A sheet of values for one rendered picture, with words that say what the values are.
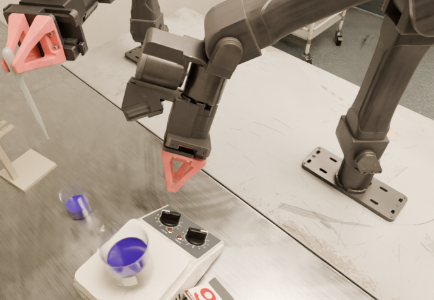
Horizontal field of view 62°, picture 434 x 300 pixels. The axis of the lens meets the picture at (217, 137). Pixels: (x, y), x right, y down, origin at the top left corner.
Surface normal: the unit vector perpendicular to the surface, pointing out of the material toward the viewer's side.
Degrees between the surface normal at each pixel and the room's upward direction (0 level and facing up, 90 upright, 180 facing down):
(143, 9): 83
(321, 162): 0
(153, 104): 66
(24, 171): 0
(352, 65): 0
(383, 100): 90
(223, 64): 90
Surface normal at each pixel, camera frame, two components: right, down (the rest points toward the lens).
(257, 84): 0.00, -0.70
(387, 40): -1.00, 0.01
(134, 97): 0.07, 0.37
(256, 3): -0.41, -0.62
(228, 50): 0.05, 0.71
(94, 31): 0.73, 0.49
